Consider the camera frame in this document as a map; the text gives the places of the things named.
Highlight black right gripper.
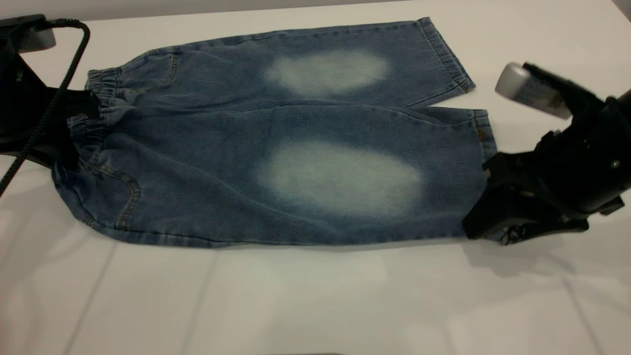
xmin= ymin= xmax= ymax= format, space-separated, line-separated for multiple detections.
xmin=463 ymin=94 xmax=631 ymax=245

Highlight blue denim kids jeans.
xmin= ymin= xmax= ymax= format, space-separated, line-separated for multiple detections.
xmin=51 ymin=17 xmax=498 ymax=248

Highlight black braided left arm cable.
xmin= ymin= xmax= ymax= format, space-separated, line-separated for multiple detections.
xmin=0 ymin=19 xmax=91 ymax=198

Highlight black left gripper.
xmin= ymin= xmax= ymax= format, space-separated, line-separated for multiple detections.
xmin=0 ymin=38 xmax=102 ymax=169

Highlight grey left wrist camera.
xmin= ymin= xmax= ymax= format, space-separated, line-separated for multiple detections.
xmin=0 ymin=15 xmax=56 ymax=53

